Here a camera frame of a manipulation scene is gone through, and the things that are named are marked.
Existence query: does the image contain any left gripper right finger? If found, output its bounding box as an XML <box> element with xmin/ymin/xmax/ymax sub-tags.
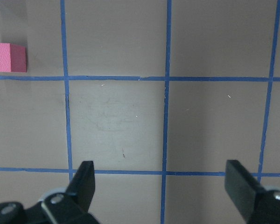
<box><xmin>224</xmin><ymin>160</ymin><xmax>280</xmax><ymax>224</ymax></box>

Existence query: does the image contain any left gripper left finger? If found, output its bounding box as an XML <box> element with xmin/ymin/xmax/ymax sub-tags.
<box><xmin>41</xmin><ymin>161</ymin><xmax>98</xmax><ymax>224</ymax></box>

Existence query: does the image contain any pink foam block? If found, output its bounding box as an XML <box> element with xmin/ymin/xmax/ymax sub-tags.
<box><xmin>0</xmin><ymin>43</ymin><xmax>27</xmax><ymax>73</ymax></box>

